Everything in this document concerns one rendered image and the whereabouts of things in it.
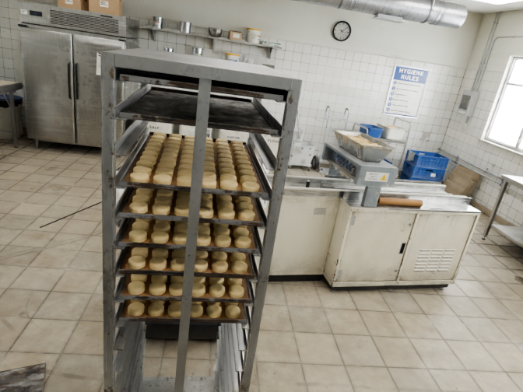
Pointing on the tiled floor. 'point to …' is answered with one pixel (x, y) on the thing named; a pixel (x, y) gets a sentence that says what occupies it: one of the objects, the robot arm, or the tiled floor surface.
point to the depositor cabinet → (397, 245)
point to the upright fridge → (69, 71)
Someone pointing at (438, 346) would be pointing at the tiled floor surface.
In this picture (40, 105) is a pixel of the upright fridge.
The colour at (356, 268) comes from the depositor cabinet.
